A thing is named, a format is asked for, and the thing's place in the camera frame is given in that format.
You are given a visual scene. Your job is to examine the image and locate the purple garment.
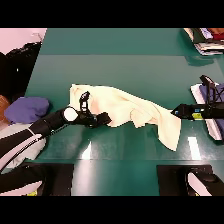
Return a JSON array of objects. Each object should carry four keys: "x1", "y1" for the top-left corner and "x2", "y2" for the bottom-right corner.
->
[{"x1": 3, "y1": 96, "x2": 51, "y2": 125}]

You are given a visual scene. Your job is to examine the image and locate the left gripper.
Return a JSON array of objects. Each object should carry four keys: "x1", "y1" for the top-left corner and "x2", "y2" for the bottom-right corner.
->
[{"x1": 79, "y1": 111, "x2": 112, "y2": 130}]

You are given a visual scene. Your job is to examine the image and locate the black garment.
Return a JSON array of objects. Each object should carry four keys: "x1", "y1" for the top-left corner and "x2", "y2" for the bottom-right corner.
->
[{"x1": 0, "y1": 41, "x2": 43, "y2": 103}]

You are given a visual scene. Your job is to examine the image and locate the blue garment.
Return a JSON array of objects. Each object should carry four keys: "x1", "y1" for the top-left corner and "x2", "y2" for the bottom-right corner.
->
[{"x1": 199, "y1": 83, "x2": 224, "y2": 135}]

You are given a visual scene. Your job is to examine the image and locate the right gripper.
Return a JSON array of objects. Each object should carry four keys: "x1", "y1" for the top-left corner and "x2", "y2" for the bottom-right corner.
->
[{"x1": 170, "y1": 103, "x2": 194, "y2": 119}]

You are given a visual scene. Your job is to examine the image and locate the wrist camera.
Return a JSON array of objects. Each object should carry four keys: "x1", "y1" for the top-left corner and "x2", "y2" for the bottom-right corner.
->
[
  {"x1": 78, "y1": 90, "x2": 92, "y2": 115},
  {"x1": 199, "y1": 74, "x2": 218, "y2": 106}
]

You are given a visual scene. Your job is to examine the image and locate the cream shirt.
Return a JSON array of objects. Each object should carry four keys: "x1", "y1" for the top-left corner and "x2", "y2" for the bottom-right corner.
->
[{"x1": 68, "y1": 83, "x2": 183, "y2": 152}]

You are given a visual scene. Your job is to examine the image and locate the heap of clothes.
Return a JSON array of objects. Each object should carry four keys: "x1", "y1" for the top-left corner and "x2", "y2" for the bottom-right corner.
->
[{"x1": 183, "y1": 28, "x2": 224, "y2": 56}]

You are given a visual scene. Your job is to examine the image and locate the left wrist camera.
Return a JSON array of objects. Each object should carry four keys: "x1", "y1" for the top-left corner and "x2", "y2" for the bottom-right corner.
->
[{"x1": 78, "y1": 90, "x2": 92, "y2": 115}]

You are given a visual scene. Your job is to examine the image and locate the grey garment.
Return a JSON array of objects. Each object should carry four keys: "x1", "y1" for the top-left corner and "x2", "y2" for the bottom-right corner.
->
[{"x1": 0, "y1": 122, "x2": 47, "y2": 173}]

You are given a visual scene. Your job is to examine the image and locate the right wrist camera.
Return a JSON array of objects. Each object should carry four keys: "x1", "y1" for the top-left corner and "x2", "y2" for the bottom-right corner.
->
[{"x1": 199, "y1": 74, "x2": 218, "y2": 106}]

